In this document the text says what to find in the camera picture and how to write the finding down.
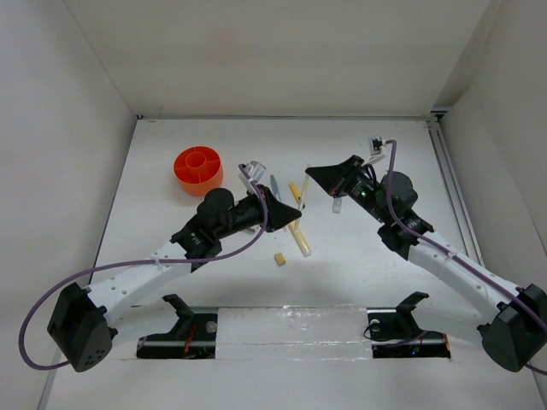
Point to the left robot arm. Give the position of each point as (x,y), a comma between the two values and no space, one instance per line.
(87,323)

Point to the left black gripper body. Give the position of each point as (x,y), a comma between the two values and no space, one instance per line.
(246,214)

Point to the thin yellow highlighter pen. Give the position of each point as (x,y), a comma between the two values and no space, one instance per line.
(304,191)

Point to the yellow black utility knife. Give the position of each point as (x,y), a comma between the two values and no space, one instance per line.
(296,194)

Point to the small tan eraser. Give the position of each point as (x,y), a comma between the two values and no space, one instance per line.
(279,259)

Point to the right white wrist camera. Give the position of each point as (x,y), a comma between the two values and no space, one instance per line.
(376,147)

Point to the aluminium frame rail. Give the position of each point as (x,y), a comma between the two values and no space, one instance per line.
(456,200)

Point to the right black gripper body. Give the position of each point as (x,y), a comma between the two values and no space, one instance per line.
(361,189)

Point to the orange round organizer container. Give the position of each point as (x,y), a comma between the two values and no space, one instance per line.
(198,170)

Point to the green highlighter marker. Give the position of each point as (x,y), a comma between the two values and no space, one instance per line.
(337,205)

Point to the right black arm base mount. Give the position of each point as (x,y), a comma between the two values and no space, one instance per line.
(394,334)

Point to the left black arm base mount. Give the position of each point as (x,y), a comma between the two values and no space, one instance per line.
(191,337)

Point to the thick yellow highlighter marker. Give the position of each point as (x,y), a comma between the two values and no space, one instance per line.
(301,242)

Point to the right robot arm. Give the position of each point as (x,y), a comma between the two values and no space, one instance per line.
(511,325)

